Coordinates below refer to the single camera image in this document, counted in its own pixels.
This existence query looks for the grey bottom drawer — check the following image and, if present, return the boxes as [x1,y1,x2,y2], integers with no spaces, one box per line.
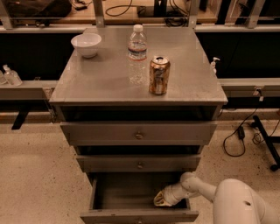
[80,172,199,224]

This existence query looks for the grey top drawer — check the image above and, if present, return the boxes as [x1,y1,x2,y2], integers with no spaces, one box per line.
[60,122,217,146]

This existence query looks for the grey drawer cabinet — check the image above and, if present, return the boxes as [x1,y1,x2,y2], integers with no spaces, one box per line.
[48,25,228,187]

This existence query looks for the black desk cables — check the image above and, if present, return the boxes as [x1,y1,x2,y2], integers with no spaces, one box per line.
[104,0,193,28]

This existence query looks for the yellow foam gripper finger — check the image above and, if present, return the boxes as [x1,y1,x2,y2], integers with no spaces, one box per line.
[153,191,165,202]
[154,200,172,207]

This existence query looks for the black bag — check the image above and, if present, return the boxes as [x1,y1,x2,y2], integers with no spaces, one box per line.
[2,0,72,18]

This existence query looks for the small white pump bottle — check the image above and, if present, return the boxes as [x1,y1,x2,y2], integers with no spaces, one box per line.
[210,57,221,74]

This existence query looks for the orange soda can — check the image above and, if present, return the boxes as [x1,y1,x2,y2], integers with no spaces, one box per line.
[149,56,171,95]

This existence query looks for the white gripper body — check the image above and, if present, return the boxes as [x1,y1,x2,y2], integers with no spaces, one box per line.
[162,183,187,207]

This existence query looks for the grey middle drawer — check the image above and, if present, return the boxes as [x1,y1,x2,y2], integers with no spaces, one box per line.
[76,155,200,173]

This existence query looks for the black floor cable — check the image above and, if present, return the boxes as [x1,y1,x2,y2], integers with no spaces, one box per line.
[222,88,280,158]

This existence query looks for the black stand leg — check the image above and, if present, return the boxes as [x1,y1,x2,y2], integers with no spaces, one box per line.
[253,115,280,172]

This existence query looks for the grey metal rail frame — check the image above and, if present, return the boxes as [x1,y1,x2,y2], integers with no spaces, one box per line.
[0,0,280,100]

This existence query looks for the clear plastic water bottle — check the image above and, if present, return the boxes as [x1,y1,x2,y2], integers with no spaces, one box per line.
[128,24,147,85]

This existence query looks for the white bowl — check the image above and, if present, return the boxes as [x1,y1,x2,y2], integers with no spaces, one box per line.
[71,33,102,58]

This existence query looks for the clear sanitizer pump bottle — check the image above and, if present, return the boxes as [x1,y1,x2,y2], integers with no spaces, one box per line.
[3,65,23,86]

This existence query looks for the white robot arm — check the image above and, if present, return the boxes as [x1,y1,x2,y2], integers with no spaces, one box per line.
[154,172,280,224]

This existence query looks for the grey drawer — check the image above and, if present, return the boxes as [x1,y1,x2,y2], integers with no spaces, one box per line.
[60,122,217,146]
[76,155,200,173]
[80,172,199,224]

